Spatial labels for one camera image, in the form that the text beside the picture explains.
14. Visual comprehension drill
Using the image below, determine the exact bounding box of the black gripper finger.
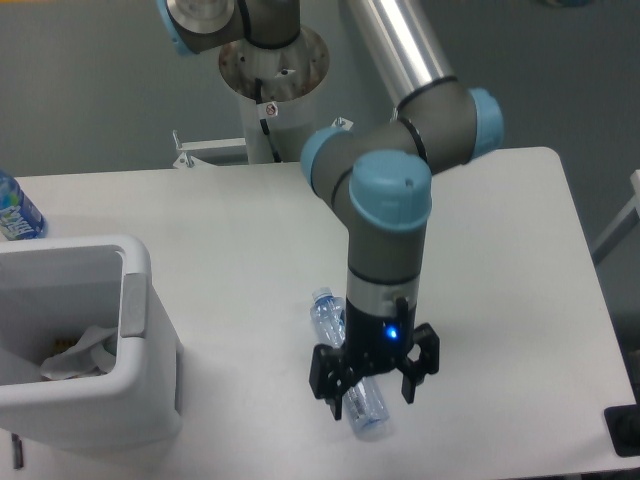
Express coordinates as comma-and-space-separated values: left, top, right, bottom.
398, 323, 440, 404
309, 344, 370, 420

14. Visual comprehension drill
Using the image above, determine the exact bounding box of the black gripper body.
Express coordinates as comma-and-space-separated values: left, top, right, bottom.
343, 297, 415, 374

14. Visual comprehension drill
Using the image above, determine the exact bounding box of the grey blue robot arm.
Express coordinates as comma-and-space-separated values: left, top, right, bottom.
157, 1, 504, 416

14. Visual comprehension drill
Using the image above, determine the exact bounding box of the white plastic trash can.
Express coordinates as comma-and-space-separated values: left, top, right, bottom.
1, 235, 183, 449

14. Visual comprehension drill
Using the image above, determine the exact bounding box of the clear empty plastic bottle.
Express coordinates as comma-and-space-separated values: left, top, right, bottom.
310, 287, 389, 438

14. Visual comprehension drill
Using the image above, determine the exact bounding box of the black clamp at table edge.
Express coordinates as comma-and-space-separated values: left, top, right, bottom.
604, 404, 639, 458

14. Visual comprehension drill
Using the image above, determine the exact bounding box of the colourful snack wrapper in bin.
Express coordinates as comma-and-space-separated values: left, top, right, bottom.
52, 339, 78, 356

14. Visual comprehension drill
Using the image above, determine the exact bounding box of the small dark object bottom left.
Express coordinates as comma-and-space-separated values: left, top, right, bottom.
11, 433, 24, 471

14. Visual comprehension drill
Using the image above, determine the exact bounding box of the blue labelled water bottle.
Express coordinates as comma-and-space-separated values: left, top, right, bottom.
1, 171, 47, 241

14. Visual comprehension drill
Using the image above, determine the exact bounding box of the white metal frame at right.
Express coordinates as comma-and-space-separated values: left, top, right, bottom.
591, 170, 639, 266

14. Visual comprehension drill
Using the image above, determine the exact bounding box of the black cable on pedestal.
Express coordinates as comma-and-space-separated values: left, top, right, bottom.
253, 76, 283, 164

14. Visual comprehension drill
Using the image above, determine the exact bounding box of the white metal base bracket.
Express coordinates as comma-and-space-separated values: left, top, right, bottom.
171, 115, 354, 170

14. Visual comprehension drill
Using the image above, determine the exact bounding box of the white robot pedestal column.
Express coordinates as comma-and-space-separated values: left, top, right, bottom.
218, 27, 331, 165

